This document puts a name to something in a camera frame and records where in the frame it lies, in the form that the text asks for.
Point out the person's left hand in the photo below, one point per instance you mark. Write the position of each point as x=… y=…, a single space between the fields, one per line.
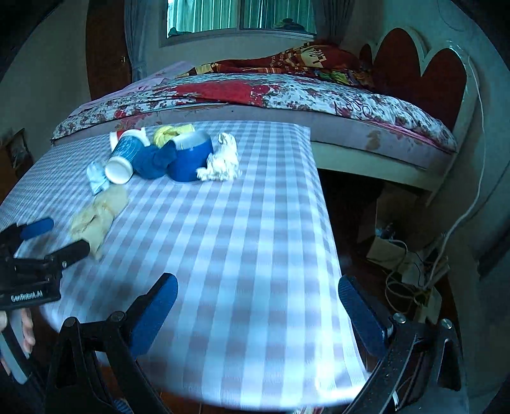
x=27 y=330

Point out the light blue crumpled wrapper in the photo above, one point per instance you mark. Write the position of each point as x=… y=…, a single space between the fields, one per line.
x=95 y=179

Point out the brown wooden door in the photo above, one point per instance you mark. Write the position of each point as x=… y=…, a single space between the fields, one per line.
x=105 y=47

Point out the blue paper cup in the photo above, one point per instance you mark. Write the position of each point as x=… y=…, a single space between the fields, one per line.
x=127 y=153

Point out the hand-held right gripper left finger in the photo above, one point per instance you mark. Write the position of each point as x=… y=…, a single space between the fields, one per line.
x=159 y=310

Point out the dark blue cloth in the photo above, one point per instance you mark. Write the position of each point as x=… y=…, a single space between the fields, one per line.
x=153 y=163

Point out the window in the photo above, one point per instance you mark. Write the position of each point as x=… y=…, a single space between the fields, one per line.
x=239 y=16

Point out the white power strip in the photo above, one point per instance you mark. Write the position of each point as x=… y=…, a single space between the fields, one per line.
x=428 y=304

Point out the blue round bowl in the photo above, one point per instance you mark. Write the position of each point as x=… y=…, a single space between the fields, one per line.
x=189 y=163

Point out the white bed with red headboard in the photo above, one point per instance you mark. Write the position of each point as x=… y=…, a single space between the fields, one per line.
x=438 y=79

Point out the cardboard box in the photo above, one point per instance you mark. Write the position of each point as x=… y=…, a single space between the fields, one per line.
x=380 y=239

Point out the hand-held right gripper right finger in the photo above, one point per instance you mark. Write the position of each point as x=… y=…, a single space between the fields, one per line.
x=360 y=314

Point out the red printed blanket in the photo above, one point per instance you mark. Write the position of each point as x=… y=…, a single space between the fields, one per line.
x=303 y=59

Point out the yellow cloth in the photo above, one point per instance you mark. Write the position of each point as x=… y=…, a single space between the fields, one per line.
x=167 y=134

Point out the white crumpled tissue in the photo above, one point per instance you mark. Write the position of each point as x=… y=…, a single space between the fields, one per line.
x=223 y=159

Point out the bed with floral blanket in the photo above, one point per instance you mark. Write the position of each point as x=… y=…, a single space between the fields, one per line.
x=318 y=95

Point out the beige cloth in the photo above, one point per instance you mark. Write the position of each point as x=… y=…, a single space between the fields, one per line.
x=99 y=215

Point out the grey mattress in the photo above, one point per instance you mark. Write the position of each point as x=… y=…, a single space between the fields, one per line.
x=350 y=133

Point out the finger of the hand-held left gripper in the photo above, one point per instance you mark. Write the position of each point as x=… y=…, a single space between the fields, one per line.
x=38 y=229
x=71 y=250

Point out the checked tablecloth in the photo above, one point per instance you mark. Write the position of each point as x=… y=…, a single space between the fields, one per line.
x=239 y=239

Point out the grey curtain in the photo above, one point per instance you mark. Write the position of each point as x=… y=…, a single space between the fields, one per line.
x=332 y=20
x=137 y=39

